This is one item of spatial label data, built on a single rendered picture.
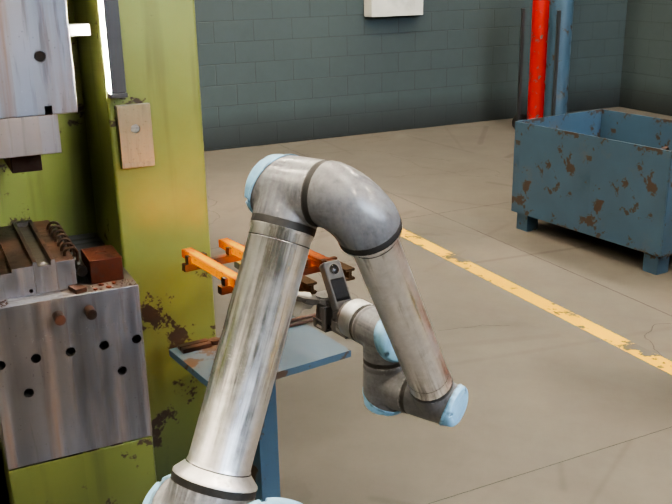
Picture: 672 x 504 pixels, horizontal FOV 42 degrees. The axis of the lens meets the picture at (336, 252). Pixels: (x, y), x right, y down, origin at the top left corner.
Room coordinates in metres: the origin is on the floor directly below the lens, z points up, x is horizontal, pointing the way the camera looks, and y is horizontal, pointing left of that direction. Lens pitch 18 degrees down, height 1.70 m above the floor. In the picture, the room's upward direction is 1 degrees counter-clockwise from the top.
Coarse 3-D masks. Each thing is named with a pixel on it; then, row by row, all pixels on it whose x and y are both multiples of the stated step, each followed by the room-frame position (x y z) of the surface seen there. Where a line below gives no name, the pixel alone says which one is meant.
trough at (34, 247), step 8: (24, 224) 2.47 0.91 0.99; (24, 232) 2.41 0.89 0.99; (32, 232) 2.40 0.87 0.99; (32, 240) 2.33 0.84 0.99; (32, 248) 2.26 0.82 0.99; (40, 248) 2.25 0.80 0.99; (40, 256) 2.19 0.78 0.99; (48, 256) 2.15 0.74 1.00; (40, 264) 2.12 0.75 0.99; (48, 264) 2.12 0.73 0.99
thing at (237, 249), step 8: (224, 240) 2.32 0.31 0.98; (232, 240) 2.32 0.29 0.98; (224, 248) 2.30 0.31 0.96; (232, 248) 2.26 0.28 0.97; (240, 248) 2.24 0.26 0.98; (240, 256) 2.22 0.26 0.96; (304, 280) 1.97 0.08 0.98; (312, 280) 1.97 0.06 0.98; (304, 288) 1.97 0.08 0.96; (312, 288) 1.95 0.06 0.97
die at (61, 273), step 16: (16, 224) 2.45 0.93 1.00; (32, 224) 2.44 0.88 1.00; (0, 240) 2.32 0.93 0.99; (16, 240) 2.32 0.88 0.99; (48, 240) 2.31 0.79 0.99; (0, 256) 2.21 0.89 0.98; (16, 256) 2.18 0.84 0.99; (32, 256) 2.14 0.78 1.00; (64, 256) 2.16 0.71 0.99; (0, 272) 2.08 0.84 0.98; (16, 272) 2.08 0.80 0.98; (32, 272) 2.09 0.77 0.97; (48, 272) 2.11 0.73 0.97; (64, 272) 2.13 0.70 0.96; (0, 288) 2.06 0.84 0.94; (16, 288) 2.08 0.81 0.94; (32, 288) 2.09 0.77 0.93; (48, 288) 2.11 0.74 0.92; (64, 288) 2.13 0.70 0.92
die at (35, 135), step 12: (0, 120) 2.08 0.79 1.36; (12, 120) 2.09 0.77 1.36; (24, 120) 2.11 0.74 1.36; (36, 120) 2.12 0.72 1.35; (48, 120) 2.13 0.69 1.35; (0, 132) 2.08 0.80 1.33; (12, 132) 2.09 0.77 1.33; (24, 132) 2.10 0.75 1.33; (36, 132) 2.12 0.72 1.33; (48, 132) 2.13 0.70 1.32; (0, 144) 2.08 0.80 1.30; (12, 144) 2.09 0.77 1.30; (24, 144) 2.10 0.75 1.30; (36, 144) 2.12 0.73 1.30; (48, 144) 2.13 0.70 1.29; (60, 144) 2.14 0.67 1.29; (0, 156) 2.08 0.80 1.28; (12, 156) 2.09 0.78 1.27
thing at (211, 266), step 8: (192, 248) 2.25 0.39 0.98; (184, 256) 2.23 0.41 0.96; (192, 256) 2.19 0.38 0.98; (200, 256) 2.18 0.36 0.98; (200, 264) 2.15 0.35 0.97; (208, 264) 2.11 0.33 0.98; (216, 264) 2.11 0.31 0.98; (208, 272) 2.11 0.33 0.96; (216, 272) 2.08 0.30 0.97; (224, 272) 2.05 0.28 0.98; (232, 272) 2.05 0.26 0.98; (232, 280) 2.00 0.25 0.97
